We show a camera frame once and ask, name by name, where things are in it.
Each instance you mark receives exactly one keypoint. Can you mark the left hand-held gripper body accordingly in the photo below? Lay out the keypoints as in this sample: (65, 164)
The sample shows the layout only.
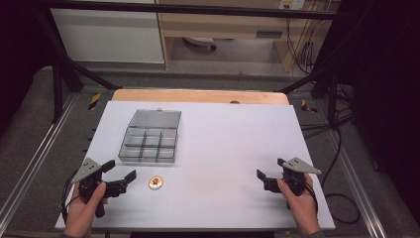
(86, 170)

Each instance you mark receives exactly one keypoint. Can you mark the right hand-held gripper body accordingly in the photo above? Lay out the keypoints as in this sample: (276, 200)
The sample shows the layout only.
(298, 167)

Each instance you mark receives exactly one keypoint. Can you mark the person's right hand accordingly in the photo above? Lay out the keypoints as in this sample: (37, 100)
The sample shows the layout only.
(303, 211)

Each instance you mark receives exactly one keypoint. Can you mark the person's left hand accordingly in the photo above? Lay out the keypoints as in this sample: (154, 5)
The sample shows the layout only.
(79, 214)

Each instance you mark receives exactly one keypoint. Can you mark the round gold badge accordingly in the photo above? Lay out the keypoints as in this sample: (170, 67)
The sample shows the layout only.
(156, 182)

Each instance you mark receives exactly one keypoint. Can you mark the clear plastic compartment box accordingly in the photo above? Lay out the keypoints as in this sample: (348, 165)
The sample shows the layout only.
(150, 145)

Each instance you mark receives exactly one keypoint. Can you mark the black metal stand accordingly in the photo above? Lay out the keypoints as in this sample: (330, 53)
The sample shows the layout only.
(332, 99)
(57, 89)

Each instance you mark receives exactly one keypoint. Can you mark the wooden table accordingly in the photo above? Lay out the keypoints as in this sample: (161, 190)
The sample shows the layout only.
(198, 96)

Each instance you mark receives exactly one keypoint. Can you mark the white cabinet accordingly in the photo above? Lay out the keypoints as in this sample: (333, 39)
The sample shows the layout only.
(105, 36)

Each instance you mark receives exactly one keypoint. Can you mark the white chair base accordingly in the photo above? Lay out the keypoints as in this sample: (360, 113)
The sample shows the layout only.
(199, 41)

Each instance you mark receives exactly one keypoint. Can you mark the light wooden desk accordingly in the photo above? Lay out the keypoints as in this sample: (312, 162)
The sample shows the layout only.
(218, 24)

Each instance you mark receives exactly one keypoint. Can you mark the black metal crossbar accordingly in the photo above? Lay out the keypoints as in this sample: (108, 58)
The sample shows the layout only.
(198, 9)

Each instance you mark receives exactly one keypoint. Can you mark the aluminium floor rail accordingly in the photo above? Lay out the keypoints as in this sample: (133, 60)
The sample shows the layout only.
(355, 178)
(36, 155)

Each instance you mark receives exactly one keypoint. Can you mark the white wall socket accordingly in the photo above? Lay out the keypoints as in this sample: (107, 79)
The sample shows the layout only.
(292, 4)

